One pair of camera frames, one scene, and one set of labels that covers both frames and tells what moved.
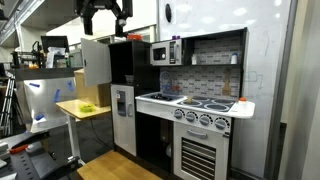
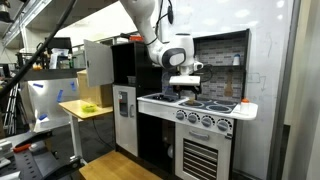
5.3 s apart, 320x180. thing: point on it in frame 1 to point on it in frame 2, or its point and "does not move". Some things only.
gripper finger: [119, 26] to [196, 93]
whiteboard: [255, 138] does not move
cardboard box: [99, 95] does not move
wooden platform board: [113, 166] does not move
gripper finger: [88, 24] to [179, 93]
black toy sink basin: [161, 96] does not move
